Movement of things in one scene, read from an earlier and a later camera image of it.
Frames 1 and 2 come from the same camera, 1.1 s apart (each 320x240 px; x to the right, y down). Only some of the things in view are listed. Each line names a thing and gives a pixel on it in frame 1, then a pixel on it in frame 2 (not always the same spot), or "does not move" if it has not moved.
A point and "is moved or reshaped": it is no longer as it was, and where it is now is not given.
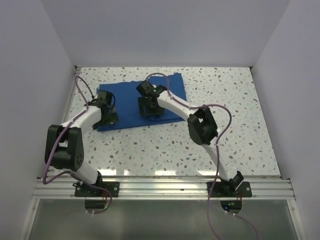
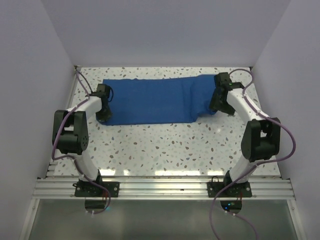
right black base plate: (219, 190) does not move
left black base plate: (82, 190) does not move
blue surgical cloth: (126, 96) is moved or reshaped
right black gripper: (143, 102) → (214, 104)
